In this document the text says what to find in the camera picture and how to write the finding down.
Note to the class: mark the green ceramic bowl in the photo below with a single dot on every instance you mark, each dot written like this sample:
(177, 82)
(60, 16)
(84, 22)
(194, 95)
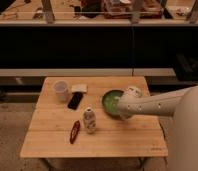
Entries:
(109, 102)

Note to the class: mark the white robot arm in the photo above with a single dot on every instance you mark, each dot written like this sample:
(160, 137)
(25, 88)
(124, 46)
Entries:
(182, 106)

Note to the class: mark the white sponge block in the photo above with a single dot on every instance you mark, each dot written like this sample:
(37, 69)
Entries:
(79, 88)

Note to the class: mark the black smartphone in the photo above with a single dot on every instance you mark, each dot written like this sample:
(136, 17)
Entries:
(75, 100)

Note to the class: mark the small white bottle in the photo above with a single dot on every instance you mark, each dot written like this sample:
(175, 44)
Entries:
(89, 120)

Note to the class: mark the white translucent plastic cup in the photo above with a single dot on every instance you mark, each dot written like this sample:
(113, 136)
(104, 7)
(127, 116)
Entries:
(60, 88)

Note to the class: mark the red chili pepper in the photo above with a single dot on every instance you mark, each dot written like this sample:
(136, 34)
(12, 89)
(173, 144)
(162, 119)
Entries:
(74, 131)

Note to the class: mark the wooden folding table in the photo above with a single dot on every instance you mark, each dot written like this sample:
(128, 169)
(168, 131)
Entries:
(49, 131)

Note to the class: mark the red tray on shelf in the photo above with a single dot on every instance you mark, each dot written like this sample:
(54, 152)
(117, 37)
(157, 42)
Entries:
(125, 8)

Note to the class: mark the long wooden shelf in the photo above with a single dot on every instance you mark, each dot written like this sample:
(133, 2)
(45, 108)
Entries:
(90, 13)

